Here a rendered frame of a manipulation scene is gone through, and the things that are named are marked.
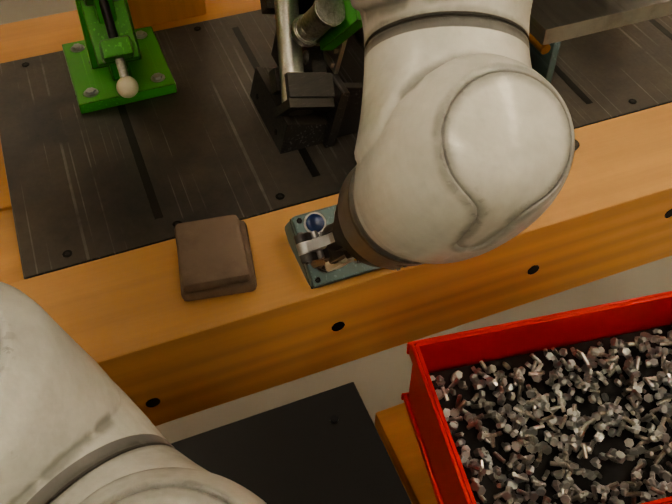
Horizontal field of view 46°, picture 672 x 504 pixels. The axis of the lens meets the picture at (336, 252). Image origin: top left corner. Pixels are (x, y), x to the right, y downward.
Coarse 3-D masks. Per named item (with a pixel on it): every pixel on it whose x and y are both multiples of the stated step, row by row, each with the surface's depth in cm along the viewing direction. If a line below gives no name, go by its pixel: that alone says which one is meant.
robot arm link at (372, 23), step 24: (360, 0) 47; (384, 0) 46; (408, 0) 45; (432, 0) 44; (456, 0) 44; (480, 0) 44; (504, 0) 45; (528, 0) 47; (384, 24) 46; (528, 24) 47
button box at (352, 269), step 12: (336, 204) 85; (300, 216) 84; (324, 216) 85; (288, 228) 87; (300, 228) 84; (288, 240) 89; (300, 264) 86; (348, 264) 84; (360, 264) 85; (312, 276) 83; (324, 276) 84; (336, 276) 84; (348, 276) 84; (312, 288) 85
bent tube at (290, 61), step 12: (276, 0) 97; (288, 0) 96; (276, 12) 97; (288, 12) 96; (276, 24) 97; (288, 24) 96; (288, 36) 96; (288, 48) 96; (300, 48) 97; (288, 60) 96; (300, 60) 96
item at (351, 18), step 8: (344, 0) 88; (352, 8) 86; (352, 16) 86; (360, 16) 86; (344, 24) 88; (352, 24) 87; (360, 24) 87; (328, 32) 92; (336, 32) 90; (344, 32) 89; (352, 32) 89; (320, 40) 94; (328, 40) 92; (336, 40) 92; (344, 40) 92; (320, 48) 94; (328, 48) 94
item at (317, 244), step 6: (312, 234) 66; (330, 234) 64; (312, 240) 64; (318, 240) 64; (324, 240) 64; (330, 240) 64; (300, 246) 65; (306, 246) 65; (312, 246) 64; (318, 246) 64; (324, 246) 64; (300, 252) 65; (306, 252) 65; (318, 252) 66; (318, 258) 66
